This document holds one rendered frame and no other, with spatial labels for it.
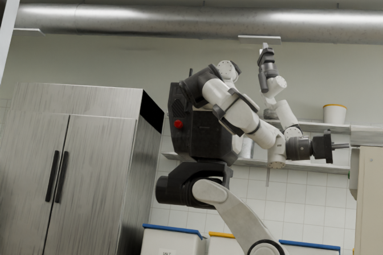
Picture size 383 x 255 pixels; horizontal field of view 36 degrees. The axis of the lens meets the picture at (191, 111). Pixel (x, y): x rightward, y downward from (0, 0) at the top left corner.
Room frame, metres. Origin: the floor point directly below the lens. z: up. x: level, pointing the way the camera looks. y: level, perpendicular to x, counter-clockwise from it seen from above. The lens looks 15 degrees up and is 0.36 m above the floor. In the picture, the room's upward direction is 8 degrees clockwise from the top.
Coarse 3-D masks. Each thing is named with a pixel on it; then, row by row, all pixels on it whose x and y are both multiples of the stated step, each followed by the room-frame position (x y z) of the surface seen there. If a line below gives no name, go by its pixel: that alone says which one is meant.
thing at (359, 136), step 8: (352, 128) 1.87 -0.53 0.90; (360, 128) 1.86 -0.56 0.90; (368, 128) 1.85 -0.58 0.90; (376, 128) 1.84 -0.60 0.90; (352, 136) 1.87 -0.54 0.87; (360, 136) 1.86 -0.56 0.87; (368, 136) 1.85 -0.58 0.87; (376, 136) 1.84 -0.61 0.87; (352, 144) 1.87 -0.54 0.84; (360, 144) 1.86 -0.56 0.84; (368, 144) 1.85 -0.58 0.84; (376, 144) 1.84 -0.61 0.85
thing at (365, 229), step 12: (360, 156) 1.85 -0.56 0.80; (372, 156) 1.83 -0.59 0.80; (360, 168) 1.85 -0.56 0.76; (372, 168) 1.83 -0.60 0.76; (360, 180) 1.85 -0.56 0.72; (372, 180) 1.83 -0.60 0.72; (360, 192) 1.84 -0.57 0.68; (372, 192) 1.83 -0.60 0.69; (360, 204) 1.84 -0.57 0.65; (372, 204) 1.83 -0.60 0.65; (360, 216) 1.84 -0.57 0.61; (372, 216) 1.83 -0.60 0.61; (360, 228) 1.84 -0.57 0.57; (372, 228) 1.83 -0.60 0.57; (360, 240) 1.84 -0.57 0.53; (372, 240) 1.83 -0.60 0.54; (360, 252) 1.84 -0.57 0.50; (372, 252) 1.83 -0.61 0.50
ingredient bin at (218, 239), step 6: (210, 234) 5.49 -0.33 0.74; (216, 234) 5.47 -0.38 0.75; (222, 234) 5.46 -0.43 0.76; (228, 234) 5.45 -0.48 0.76; (210, 240) 5.52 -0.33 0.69; (216, 240) 5.50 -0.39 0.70; (222, 240) 5.49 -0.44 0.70; (228, 240) 5.47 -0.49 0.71; (234, 240) 5.46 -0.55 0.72; (210, 246) 5.52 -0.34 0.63; (216, 246) 5.50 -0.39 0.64; (222, 246) 5.49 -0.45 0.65; (228, 246) 5.47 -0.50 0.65; (234, 246) 5.46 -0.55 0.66; (240, 246) 5.45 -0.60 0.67; (210, 252) 5.51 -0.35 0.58; (216, 252) 5.50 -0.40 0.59; (222, 252) 5.48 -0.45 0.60; (228, 252) 5.47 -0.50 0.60; (234, 252) 5.46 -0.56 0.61; (240, 252) 5.45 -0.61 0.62
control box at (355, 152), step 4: (352, 148) 1.90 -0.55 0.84; (352, 152) 1.90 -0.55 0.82; (356, 152) 1.90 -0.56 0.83; (352, 156) 1.90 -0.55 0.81; (356, 156) 1.90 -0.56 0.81; (352, 160) 1.90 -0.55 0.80; (356, 160) 1.90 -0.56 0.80; (352, 164) 1.90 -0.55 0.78; (356, 164) 1.90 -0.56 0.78; (352, 168) 1.90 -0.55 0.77; (356, 168) 1.90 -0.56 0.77; (352, 172) 1.90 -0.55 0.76; (356, 172) 1.90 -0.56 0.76; (352, 176) 1.90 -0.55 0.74; (356, 176) 1.90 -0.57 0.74; (352, 180) 1.90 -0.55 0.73; (356, 180) 1.90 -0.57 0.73; (352, 184) 1.90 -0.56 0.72; (356, 184) 1.90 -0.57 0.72; (352, 188) 1.90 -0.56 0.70; (356, 188) 1.90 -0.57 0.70; (352, 192) 1.96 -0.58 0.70; (356, 192) 1.95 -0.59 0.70; (356, 196) 2.03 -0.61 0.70; (356, 200) 2.12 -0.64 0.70
